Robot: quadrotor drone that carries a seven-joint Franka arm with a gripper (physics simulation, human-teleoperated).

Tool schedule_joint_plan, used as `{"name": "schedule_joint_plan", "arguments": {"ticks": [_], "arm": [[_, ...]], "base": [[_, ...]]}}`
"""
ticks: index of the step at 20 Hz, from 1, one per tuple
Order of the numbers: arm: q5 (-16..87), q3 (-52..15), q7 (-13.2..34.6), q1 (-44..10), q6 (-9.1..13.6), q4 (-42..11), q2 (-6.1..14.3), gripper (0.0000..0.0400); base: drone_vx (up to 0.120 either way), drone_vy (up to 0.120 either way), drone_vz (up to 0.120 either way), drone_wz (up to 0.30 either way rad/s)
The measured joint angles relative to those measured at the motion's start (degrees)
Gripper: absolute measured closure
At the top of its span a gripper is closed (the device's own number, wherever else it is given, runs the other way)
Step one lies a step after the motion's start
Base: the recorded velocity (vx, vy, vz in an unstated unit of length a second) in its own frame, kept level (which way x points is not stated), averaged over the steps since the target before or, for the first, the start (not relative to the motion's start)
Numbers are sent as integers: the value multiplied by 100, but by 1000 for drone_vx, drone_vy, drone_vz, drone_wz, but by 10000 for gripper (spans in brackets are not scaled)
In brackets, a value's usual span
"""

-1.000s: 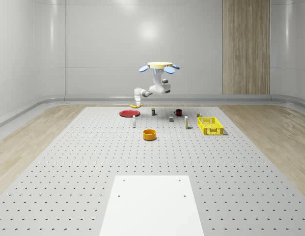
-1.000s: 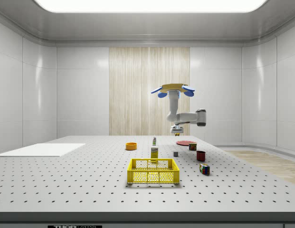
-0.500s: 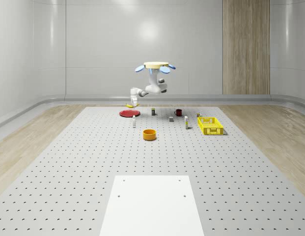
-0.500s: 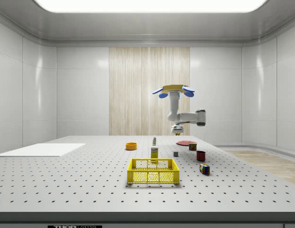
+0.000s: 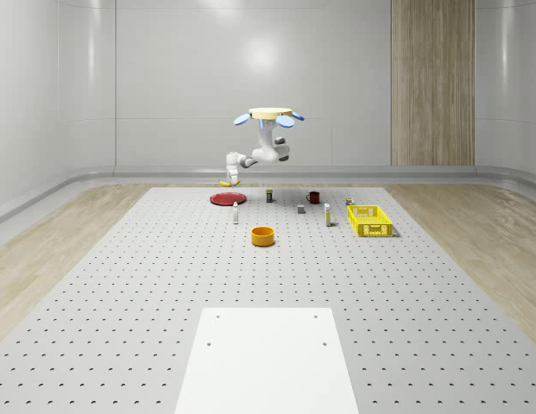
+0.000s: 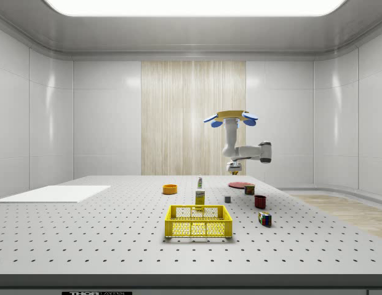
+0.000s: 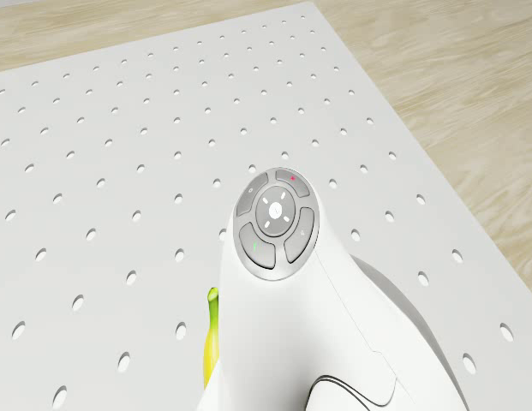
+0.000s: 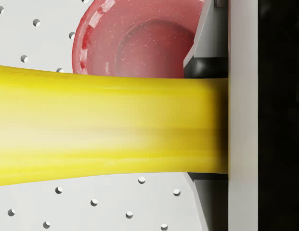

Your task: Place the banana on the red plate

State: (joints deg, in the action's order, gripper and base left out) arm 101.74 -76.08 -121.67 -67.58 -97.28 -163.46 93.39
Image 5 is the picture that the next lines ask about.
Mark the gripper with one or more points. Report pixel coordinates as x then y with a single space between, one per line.
231 174

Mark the banana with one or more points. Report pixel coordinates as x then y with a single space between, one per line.
225 183

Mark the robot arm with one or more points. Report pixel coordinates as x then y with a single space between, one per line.
264 152

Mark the red plate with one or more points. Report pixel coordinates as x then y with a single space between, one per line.
228 199

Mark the small white bottle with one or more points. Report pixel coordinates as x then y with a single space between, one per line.
236 215

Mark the flat-sided can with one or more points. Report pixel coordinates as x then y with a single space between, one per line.
270 196

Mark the yellow bowl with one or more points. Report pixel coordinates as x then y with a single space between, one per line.
262 238

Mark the drone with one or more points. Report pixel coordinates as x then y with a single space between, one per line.
269 114

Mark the grey cube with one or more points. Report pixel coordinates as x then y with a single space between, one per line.
300 209

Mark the dark red mug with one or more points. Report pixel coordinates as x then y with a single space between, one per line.
314 198

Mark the tall white yellow box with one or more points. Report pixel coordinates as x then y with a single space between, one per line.
327 215

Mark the yellow basket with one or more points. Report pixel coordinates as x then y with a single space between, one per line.
371 225

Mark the white board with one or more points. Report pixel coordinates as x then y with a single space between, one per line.
267 366

